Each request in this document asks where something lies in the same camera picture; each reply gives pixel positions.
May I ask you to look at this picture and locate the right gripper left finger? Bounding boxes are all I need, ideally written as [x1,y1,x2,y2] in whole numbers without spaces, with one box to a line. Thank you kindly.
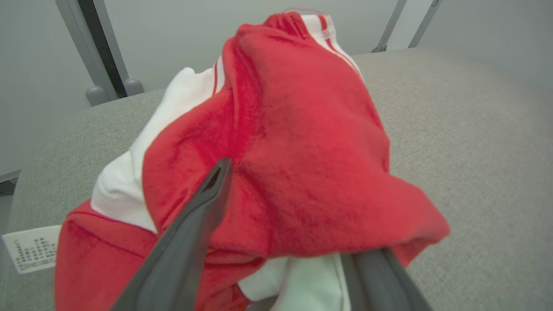
[111,157,234,311]

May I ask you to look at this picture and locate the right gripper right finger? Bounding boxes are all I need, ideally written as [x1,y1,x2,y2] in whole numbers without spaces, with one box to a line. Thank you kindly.
[340,247,433,311]

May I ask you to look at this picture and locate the red white striped garment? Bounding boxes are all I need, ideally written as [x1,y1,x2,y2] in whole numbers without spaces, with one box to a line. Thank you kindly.
[54,8,451,311]

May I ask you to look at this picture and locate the white printed care label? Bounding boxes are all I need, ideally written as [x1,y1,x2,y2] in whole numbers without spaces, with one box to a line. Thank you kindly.
[1,224,62,275]

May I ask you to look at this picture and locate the slanted grey partition post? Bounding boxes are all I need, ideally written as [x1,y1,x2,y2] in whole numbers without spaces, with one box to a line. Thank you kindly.
[407,0,442,48]
[372,0,408,53]

